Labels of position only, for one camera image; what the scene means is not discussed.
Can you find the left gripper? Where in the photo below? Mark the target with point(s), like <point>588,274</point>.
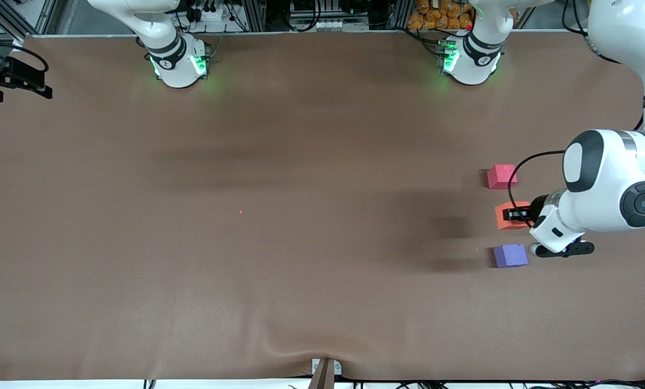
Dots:
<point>533,209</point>

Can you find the orange foam block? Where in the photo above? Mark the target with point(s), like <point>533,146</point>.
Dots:
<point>499,222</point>

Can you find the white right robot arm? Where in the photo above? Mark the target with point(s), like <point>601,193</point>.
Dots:
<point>176,65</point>

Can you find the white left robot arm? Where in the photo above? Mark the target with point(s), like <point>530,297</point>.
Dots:
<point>598,178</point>

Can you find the red foam block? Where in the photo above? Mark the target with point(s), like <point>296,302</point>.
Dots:
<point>501,177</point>

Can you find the purple foam block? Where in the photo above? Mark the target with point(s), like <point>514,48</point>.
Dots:
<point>510,256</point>

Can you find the white power strip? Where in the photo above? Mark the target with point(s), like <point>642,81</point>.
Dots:
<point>212,14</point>

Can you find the bag of orange snacks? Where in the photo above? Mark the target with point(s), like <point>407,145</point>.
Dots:
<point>436,16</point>

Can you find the brown table mat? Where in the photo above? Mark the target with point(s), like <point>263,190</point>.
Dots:
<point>301,216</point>

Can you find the grey metal bracket plate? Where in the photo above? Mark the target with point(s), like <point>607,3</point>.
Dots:
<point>337,368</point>

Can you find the brown upright post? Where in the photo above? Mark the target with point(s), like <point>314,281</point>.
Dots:
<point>322,378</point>

